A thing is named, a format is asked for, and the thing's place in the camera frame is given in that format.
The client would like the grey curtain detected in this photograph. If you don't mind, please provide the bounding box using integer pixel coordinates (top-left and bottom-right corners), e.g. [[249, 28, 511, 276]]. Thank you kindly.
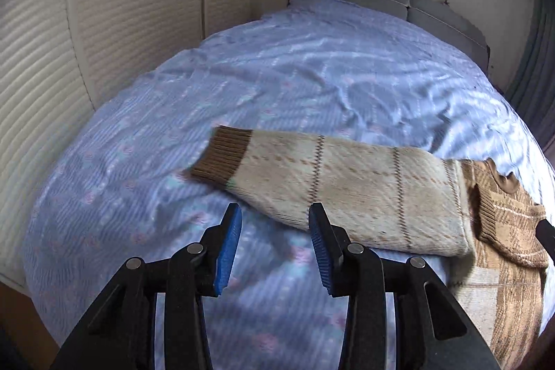
[[505, 0, 555, 106]]

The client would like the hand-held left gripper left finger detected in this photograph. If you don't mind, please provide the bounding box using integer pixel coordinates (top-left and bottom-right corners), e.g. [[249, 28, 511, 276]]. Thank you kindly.
[[52, 203, 242, 370]]

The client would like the bed with blue floral sheet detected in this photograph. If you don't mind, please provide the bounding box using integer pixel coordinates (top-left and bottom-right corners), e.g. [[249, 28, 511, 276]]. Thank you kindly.
[[22, 0, 555, 370]]

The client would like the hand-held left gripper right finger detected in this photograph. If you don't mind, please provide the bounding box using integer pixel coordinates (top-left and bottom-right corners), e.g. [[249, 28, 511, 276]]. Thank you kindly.
[[309, 203, 504, 370]]

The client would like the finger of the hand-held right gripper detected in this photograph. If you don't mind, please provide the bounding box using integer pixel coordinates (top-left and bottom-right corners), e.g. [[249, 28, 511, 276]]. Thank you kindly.
[[535, 218, 555, 267]]

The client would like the white ribbed wardrobe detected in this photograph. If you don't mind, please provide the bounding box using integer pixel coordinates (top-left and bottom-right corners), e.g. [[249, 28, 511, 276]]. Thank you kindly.
[[0, 0, 265, 293]]

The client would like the grey padded headboard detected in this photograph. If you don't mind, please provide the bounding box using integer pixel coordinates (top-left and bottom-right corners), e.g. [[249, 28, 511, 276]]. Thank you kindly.
[[288, 0, 492, 72]]

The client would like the brown plaid sock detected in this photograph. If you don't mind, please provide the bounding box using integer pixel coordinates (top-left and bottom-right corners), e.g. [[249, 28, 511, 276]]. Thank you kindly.
[[460, 157, 552, 269]]

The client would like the beige plaid sock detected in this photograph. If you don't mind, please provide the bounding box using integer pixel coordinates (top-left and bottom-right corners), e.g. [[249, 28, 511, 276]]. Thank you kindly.
[[449, 240, 548, 370]]

